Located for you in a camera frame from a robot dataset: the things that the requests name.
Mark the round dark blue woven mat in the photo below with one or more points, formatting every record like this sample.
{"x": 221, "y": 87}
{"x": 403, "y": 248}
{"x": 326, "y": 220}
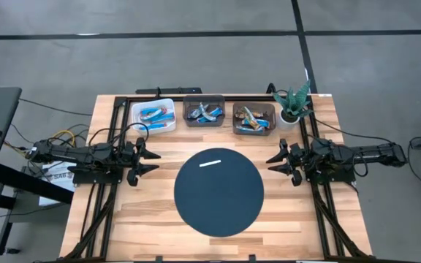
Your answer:
{"x": 218, "y": 197}

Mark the black power strip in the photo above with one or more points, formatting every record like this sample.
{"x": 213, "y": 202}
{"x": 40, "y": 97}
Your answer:
{"x": 174, "y": 90}

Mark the green plant in white pot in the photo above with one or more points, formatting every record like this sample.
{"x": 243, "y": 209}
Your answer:
{"x": 292, "y": 102}

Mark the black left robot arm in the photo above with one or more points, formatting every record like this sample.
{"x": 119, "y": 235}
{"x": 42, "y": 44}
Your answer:
{"x": 71, "y": 153}

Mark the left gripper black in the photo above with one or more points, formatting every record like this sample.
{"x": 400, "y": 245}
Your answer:
{"x": 130, "y": 157}

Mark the white paper strip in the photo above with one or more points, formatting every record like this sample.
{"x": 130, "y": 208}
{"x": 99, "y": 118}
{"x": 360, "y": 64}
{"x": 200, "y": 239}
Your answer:
{"x": 210, "y": 163}

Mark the white printed cardboard box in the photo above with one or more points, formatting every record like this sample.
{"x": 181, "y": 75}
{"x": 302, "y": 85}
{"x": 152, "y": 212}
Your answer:
{"x": 58, "y": 175}

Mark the black metal table frame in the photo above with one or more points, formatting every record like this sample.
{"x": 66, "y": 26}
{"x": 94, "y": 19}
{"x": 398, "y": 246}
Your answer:
{"x": 228, "y": 97}

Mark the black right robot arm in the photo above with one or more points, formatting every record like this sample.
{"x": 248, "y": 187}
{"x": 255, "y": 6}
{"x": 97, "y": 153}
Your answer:
{"x": 371, "y": 152}

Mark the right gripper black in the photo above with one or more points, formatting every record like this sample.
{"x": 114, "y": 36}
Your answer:
{"x": 300, "y": 157}

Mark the grey translucent plastic bin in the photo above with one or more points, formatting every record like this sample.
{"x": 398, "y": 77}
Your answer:
{"x": 269, "y": 109}
{"x": 216, "y": 102}

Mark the blue and brown granola bar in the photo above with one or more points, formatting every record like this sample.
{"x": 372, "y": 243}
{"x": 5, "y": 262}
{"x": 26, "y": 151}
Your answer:
{"x": 263, "y": 123}
{"x": 239, "y": 113}
{"x": 251, "y": 117}
{"x": 247, "y": 128}

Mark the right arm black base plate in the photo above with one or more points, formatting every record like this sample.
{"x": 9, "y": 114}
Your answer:
{"x": 336, "y": 178}

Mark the blue and silver granola bar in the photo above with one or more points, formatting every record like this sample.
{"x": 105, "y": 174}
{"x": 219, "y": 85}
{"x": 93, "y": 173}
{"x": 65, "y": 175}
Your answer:
{"x": 215, "y": 112}
{"x": 207, "y": 119}
{"x": 199, "y": 110}

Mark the white plastic bin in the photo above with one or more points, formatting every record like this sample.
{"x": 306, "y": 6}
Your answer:
{"x": 170, "y": 106}

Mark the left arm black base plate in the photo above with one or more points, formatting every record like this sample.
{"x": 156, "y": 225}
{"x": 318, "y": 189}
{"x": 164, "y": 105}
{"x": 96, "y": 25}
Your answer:
{"x": 97, "y": 178}

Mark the black table clamp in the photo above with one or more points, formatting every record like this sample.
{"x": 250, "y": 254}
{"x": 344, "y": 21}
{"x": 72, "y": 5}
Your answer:
{"x": 252, "y": 259}
{"x": 158, "y": 259}

